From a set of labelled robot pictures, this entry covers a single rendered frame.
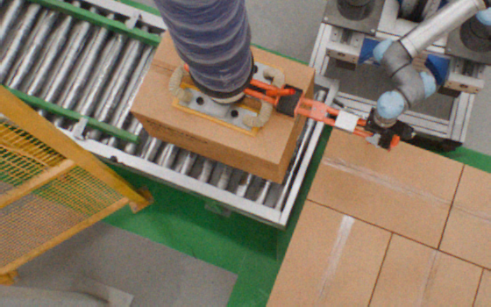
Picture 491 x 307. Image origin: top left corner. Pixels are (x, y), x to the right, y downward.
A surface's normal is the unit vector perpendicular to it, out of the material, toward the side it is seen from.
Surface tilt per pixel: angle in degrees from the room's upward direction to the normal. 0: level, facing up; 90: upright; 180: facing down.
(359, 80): 0
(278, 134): 0
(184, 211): 0
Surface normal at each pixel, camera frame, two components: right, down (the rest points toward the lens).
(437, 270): -0.01, -0.29
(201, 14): 0.32, 0.83
